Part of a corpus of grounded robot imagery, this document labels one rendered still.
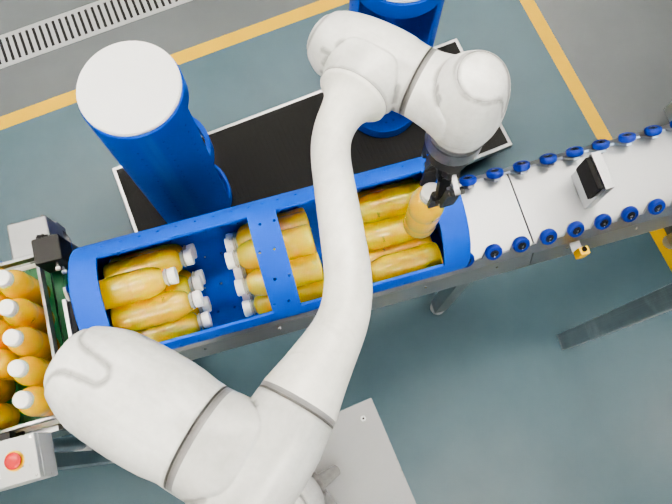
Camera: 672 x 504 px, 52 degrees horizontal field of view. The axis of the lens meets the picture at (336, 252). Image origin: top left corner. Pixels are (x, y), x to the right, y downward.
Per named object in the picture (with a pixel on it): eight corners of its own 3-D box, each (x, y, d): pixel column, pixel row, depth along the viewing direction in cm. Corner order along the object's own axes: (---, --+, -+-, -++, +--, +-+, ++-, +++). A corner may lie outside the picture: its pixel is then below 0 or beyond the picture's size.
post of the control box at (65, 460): (141, 458, 255) (22, 471, 159) (130, 461, 255) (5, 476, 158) (139, 447, 256) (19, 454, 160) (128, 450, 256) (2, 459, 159)
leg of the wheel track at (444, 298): (446, 312, 269) (478, 277, 209) (432, 316, 269) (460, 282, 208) (442, 298, 271) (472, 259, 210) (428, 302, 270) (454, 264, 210)
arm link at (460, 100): (506, 112, 102) (428, 73, 104) (536, 57, 87) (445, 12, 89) (474, 171, 100) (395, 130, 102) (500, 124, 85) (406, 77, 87)
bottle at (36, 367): (70, 367, 175) (39, 359, 157) (58, 393, 173) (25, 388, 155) (45, 357, 175) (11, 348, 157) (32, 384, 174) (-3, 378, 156)
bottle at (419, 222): (397, 217, 149) (405, 187, 131) (425, 203, 150) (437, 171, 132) (413, 245, 147) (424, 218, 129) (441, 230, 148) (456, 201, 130)
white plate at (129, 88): (154, 149, 175) (155, 151, 177) (198, 59, 182) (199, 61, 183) (57, 114, 178) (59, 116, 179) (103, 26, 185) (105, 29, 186)
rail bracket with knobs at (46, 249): (78, 274, 181) (63, 265, 171) (51, 281, 181) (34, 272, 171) (72, 239, 184) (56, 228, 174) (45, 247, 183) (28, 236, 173)
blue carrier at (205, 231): (460, 282, 174) (480, 243, 147) (121, 377, 168) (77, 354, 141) (425, 184, 183) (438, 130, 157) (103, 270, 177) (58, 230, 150)
